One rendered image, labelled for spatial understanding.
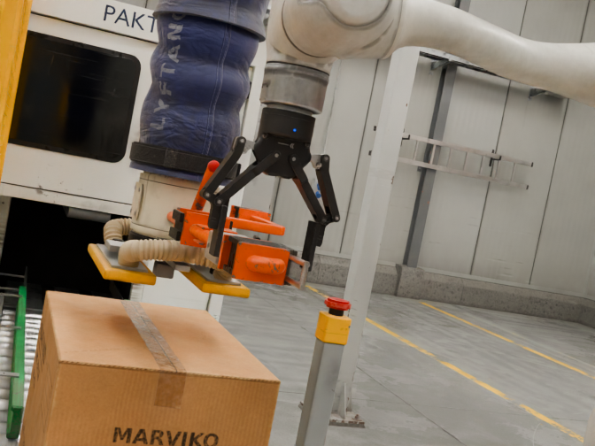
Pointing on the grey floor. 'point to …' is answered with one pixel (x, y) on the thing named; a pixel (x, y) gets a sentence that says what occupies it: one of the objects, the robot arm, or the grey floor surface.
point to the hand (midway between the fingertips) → (261, 254)
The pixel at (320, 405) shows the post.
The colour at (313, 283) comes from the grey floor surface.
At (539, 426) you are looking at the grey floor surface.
